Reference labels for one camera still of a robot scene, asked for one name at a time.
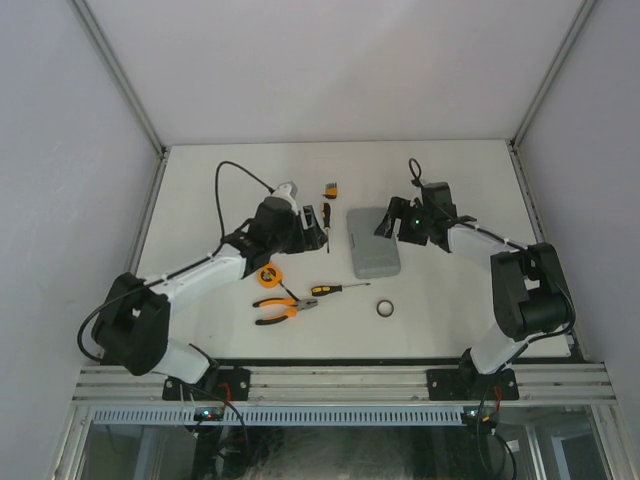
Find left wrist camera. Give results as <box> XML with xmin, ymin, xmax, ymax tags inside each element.
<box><xmin>271</xmin><ymin>182</ymin><xmax>298</xmax><ymax>212</ymax></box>

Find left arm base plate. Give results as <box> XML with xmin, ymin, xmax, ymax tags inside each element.
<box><xmin>162</xmin><ymin>367</ymin><xmax>251</xmax><ymax>402</ymax></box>

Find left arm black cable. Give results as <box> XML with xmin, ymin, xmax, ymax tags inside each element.
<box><xmin>214</xmin><ymin>160</ymin><xmax>276</xmax><ymax>236</ymax></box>

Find screwdriver near hex keys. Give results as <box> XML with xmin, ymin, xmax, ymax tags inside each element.
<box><xmin>322</xmin><ymin>202</ymin><xmax>332</xmax><ymax>237</ymax></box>

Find orange hex key set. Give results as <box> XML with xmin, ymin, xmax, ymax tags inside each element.
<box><xmin>322</xmin><ymin>183</ymin><xmax>338</xmax><ymax>199</ymax></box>

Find orange black pliers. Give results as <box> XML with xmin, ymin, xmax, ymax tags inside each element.
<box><xmin>253</xmin><ymin>297</ymin><xmax>318</xmax><ymax>326</ymax></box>

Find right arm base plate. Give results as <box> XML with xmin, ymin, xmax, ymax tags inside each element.
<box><xmin>426</xmin><ymin>368</ymin><xmax>520</xmax><ymax>401</ymax></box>

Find grey slotted cable duct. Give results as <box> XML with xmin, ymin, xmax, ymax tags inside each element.
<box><xmin>91</xmin><ymin>405</ymin><xmax>465</xmax><ymax>427</ymax></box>

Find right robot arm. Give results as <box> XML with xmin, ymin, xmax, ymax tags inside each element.
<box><xmin>374</xmin><ymin>180</ymin><xmax>576</xmax><ymax>399</ymax></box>

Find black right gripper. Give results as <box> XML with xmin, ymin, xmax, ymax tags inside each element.
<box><xmin>374</xmin><ymin>197</ymin><xmax>433</xmax><ymax>247</ymax></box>

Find grey plastic tool case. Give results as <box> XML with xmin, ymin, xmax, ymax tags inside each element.
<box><xmin>346</xmin><ymin>207</ymin><xmax>401</xmax><ymax>280</ymax></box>

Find orange tape measure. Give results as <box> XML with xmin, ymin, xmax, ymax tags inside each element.
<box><xmin>257</xmin><ymin>263</ymin><xmax>299</xmax><ymax>301</ymax></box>

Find screwdriver near pliers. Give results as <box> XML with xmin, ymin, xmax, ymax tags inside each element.
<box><xmin>311</xmin><ymin>282</ymin><xmax>370</xmax><ymax>298</ymax></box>

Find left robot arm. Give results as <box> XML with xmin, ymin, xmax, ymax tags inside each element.
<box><xmin>91</xmin><ymin>196</ymin><xmax>328</xmax><ymax>400</ymax></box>

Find aluminium front rail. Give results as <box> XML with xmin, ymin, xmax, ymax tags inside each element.
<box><xmin>72</xmin><ymin>363</ymin><xmax>616</xmax><ymax>406</ymax></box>

